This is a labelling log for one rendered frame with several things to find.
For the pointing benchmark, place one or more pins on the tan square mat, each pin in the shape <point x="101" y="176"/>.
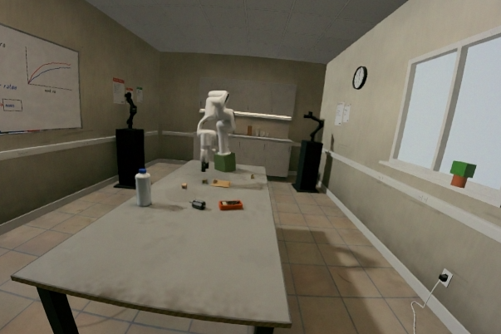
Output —
<point x="222" y="183"/>

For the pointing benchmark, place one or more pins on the white bottle with blue cap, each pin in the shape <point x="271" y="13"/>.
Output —
<point x="143" y="188"/>

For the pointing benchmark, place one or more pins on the orange pocket multimeter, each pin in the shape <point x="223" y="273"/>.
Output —
<point x="230" y="205"/>

